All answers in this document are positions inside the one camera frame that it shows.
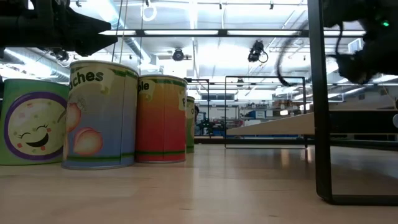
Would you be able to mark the black overhead camera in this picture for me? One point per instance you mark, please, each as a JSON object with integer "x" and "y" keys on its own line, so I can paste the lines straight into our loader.
{"x": 256, "y": 51}

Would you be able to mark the blue peaches can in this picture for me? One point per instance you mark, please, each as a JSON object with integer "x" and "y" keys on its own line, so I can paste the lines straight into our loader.
{"x": 102, "y": 124}

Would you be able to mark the black rig frame beam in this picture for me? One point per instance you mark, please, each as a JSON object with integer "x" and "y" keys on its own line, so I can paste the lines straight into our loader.
{"x": 222, "y": 32}

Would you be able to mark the green oranges can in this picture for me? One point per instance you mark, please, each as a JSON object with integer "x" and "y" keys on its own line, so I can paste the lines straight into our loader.
{"x": 190, "y": 130}

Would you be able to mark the black aluminium table frame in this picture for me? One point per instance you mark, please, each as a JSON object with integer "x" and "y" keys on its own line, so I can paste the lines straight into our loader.
{"x": 264, "y": 141}

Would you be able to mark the green smiling face can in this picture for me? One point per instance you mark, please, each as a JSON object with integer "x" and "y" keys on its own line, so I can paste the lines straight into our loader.
{"x": 31, "y": 124}

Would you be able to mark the round black ceiling fixture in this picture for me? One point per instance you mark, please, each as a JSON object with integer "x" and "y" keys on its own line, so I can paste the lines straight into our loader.
{"x": 178, "y": 55}

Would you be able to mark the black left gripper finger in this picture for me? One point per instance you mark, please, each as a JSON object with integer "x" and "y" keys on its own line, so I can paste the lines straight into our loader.
{"x": 93, "y": 37}

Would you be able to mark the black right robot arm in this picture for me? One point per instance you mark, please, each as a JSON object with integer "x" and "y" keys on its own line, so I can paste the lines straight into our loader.
{"x": 348, "y": 12}

